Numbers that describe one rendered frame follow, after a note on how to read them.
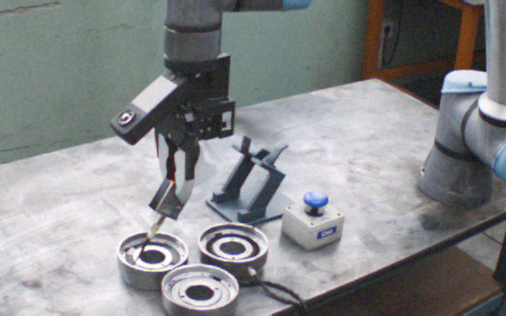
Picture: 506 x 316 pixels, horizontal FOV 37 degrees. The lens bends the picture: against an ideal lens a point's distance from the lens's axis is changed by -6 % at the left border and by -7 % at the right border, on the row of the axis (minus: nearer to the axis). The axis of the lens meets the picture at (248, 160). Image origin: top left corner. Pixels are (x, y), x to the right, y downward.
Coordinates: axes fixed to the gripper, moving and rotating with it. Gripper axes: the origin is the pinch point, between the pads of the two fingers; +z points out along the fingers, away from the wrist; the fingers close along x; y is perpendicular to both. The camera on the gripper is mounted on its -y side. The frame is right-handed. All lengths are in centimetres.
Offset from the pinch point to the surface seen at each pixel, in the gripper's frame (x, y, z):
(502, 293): -14, 74, 40
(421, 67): 142, 222, 68
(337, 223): -6.8, 26.0, 9.7
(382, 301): -1, 48, 38
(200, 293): -8.7, -0.9, 11.7
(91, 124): 157, 62, 68
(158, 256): 1.5, -1.6, 11.2
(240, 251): -2.8, 10.2, 11.8
